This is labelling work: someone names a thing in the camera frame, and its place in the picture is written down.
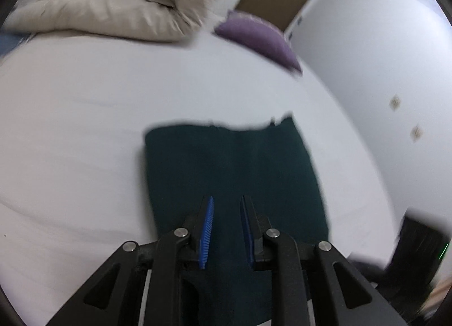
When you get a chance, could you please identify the white bed sheet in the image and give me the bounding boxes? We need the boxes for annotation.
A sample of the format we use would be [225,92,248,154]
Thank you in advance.
[1,32,397,325]

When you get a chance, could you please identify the purple cushion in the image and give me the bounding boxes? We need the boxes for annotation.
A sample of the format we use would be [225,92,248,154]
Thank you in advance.
[214,10,303,74]

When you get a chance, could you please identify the black box with green light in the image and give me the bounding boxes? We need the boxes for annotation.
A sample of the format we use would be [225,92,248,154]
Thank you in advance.
[352,207,452,319]

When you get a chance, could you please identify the wall socket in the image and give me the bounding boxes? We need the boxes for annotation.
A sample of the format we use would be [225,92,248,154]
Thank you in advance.
[410,125,424,142]
[389,95,401,111]

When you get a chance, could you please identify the dark green sweater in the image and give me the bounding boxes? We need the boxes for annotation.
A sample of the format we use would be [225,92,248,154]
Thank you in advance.
[144,117,329,325]

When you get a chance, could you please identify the far wall socket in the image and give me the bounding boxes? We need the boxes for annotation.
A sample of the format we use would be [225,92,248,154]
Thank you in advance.
[389,95,401,111]

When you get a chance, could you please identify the blue pillow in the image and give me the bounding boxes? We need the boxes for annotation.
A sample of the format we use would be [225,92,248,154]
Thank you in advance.
[0,30,34,58]

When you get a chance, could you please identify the near wall socket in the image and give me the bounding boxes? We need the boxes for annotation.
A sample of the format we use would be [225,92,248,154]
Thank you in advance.
[410,125,424,142]

